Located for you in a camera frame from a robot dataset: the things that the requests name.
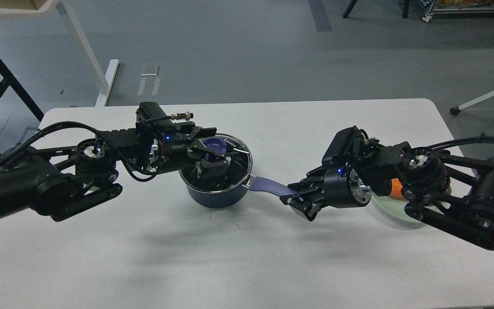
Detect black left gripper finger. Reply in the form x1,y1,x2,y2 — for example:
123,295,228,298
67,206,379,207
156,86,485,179
187,126,228,160
196,154,232,179

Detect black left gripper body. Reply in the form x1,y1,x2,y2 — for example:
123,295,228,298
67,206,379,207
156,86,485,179
136,102,204,173

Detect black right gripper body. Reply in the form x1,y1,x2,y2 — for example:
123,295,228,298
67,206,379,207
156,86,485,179
321,126,395,209

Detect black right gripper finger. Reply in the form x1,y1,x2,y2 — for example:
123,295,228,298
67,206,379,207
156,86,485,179
280,192,325,221
287,174,324,195

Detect blue saucepan with handle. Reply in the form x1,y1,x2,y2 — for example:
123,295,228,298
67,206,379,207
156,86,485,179
180,133,297,209

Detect glass lid with blue knob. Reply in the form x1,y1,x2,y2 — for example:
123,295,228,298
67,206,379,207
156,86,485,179
180,133,253,194

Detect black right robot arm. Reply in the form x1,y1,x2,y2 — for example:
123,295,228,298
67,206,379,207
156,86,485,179
280,126,494,251

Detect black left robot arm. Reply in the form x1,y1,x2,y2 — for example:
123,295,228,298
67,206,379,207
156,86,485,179
0,102,238,222

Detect orange toy carrot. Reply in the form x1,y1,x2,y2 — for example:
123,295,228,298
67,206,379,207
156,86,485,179
389,179,406,201

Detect pale green plate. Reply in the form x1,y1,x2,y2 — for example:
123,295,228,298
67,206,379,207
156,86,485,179
368,192,431,230

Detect metal wheeled cart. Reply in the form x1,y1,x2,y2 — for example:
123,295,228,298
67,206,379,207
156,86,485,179
418,0,494,23

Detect white table frame leg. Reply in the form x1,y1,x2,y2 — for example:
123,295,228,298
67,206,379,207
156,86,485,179
0,0,121,107

